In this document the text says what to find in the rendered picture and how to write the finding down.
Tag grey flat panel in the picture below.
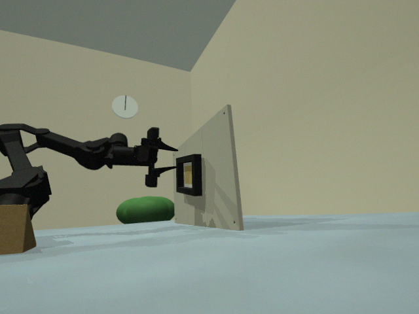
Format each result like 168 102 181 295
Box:
173 104 244 231

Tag black picture frame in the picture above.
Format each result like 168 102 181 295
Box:
176 154 202 196

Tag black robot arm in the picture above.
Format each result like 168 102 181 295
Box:
0 123 158 220

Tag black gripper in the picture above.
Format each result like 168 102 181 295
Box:
129 127 178 188

